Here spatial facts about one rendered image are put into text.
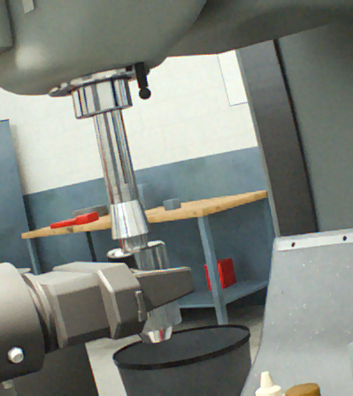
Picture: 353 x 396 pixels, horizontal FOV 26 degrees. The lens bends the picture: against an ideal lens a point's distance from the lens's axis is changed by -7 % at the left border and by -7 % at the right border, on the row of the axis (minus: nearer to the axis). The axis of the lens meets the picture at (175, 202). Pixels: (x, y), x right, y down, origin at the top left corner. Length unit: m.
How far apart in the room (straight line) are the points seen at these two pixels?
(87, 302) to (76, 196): 7.00
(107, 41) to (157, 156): 6.14
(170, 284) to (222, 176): 5.62
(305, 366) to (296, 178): 0.23
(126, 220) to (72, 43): 0.16
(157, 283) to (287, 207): 0.41
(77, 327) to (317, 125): 0.48
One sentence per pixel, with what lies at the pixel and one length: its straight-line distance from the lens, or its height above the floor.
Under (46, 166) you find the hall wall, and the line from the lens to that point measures 7.92.
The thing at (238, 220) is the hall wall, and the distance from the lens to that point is 6.21.
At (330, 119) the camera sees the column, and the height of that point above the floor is 1.24.
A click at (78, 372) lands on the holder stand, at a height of 1.03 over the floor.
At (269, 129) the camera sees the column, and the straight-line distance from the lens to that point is 1.00.
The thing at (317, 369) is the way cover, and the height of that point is 0.96.
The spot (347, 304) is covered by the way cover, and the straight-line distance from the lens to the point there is 0.93.
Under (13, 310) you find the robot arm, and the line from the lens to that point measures 0.56.
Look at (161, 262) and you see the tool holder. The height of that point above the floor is 1.16.
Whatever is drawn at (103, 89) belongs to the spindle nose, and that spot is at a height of 1.30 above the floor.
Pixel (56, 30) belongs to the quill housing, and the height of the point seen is 1.34.
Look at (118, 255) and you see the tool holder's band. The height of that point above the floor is 1.17.
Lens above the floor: 1.23
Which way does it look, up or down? 3 degrees down
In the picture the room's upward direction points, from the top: 12 degrees counter-clockwise
